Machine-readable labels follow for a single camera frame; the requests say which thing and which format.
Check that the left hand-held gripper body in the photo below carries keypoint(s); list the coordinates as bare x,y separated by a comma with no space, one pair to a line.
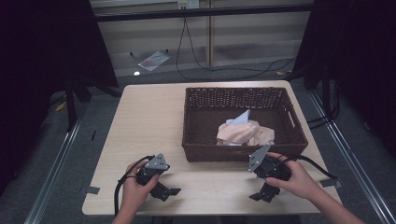
157,162

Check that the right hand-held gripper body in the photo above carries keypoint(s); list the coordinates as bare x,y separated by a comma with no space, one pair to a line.
257,159

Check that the person's left hand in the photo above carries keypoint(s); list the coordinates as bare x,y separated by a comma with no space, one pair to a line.
134,194

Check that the person's right hand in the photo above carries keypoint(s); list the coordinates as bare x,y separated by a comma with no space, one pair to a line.
300,182

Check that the beige cloth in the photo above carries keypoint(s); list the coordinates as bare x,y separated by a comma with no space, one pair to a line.
239,132

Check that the light blue cloth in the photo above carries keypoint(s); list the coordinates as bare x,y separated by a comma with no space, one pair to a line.
243,118

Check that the brown wicker basket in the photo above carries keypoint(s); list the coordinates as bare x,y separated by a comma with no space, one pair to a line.
202,124

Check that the grey tape piece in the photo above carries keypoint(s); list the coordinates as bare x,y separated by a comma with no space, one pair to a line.
331,183
91,190

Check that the black metal stand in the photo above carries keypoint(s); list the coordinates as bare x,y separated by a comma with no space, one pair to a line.
327,93
71,105

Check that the clear plastic packet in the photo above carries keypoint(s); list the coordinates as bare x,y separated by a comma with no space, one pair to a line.
154,60

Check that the yellow floor scrap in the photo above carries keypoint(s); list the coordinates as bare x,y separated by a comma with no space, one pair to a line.
60,106

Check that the black horizontal bar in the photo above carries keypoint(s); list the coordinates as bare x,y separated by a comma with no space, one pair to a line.
202,13

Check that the metal floor rail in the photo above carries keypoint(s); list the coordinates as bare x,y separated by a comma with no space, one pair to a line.
56,161
355,168

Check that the white wall outlet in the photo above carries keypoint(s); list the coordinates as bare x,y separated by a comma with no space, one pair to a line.
188,3

